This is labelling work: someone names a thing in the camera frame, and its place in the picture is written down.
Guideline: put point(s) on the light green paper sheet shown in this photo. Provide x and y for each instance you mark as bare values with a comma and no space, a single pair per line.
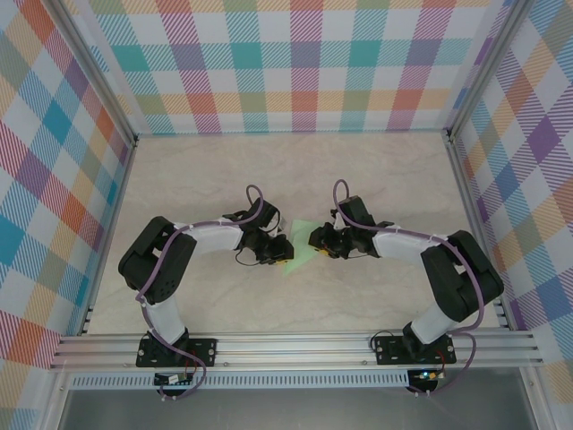
301,244

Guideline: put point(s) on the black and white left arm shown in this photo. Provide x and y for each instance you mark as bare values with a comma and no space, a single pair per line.
154,260

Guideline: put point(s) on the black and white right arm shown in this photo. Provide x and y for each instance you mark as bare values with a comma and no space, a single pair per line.
461,273

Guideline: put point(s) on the grey metal panel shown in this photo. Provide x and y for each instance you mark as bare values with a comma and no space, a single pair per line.
291,410

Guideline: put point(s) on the small left circuit board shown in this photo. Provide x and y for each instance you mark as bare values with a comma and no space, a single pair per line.
172,380

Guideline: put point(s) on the small circuit board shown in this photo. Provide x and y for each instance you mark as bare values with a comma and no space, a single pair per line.
427,375
172,380

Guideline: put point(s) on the small right circuit board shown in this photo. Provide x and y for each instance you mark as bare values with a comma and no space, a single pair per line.
427,375

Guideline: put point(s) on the aluminium mounting rail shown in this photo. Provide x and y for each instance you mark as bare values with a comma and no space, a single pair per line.
291,349

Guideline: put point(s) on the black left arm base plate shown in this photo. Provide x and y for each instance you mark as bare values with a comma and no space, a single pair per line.
203,349

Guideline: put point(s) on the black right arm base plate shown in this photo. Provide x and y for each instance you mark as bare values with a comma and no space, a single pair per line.
387,351

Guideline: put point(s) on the aluminium table side rail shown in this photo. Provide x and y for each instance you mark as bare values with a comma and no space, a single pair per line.
105,242
476,237

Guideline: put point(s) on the aluminium frame post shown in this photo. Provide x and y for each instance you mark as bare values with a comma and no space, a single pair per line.
96,76
485,76

